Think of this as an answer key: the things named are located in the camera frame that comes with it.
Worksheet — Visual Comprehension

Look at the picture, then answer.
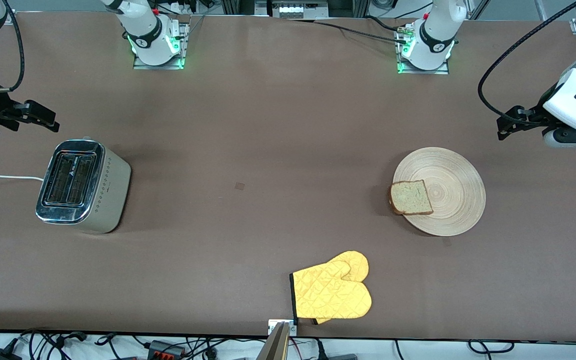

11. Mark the white plate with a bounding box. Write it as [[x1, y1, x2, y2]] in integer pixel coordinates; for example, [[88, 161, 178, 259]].
[[392, 146, 487, 237]]

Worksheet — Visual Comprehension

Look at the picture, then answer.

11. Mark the brown crust bread slice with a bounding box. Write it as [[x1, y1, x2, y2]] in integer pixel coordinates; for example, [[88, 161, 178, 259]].
[[389, 179, 434, 216]]

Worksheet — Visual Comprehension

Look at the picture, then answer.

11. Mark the chrome and beige toaster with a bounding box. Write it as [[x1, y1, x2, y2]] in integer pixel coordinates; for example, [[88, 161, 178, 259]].
[[35, 137, 132, 235]]

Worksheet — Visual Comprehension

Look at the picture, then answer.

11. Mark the grey power strip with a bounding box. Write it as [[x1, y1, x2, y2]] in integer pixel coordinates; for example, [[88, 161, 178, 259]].
[[271, 0, 330, 20]]

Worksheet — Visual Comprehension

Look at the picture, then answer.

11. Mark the yellow quilted oven mitt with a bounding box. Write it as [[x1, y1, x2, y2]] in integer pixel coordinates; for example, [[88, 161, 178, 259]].
[[290, 250, 373, 326]]

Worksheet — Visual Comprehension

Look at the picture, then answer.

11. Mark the orange and black connector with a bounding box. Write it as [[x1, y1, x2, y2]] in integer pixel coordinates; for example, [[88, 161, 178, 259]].
[[147, 339, 187, 359]]

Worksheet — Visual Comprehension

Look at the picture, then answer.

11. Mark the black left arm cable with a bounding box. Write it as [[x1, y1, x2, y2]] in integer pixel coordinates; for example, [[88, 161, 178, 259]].
[[477, 0, 576, 126]]

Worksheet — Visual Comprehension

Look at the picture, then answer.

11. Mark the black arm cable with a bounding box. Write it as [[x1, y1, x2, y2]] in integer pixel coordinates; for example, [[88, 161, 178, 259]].
[[0, 0, 25, 94], [477, 0, 576, 126]]

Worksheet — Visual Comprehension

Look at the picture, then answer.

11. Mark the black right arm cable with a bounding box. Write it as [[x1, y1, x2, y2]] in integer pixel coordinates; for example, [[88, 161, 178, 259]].
[[0, 0, 25, 94]]

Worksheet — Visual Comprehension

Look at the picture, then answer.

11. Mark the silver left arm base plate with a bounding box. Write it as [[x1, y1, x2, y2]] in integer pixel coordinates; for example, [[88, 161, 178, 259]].
[[396, 24, 450, 76]]

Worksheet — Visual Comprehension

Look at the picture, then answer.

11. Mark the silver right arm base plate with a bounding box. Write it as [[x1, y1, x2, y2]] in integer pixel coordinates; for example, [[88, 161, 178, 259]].
[[133, 21, 190, 71]]

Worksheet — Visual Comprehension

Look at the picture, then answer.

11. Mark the black cable across table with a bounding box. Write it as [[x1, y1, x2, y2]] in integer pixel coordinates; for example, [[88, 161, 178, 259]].
[[312, 19, 410, 45]]

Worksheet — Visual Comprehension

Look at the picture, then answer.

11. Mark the aluminium camera mount bar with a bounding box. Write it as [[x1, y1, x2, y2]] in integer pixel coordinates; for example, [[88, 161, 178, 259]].
[[257, 319, 299, 360]]

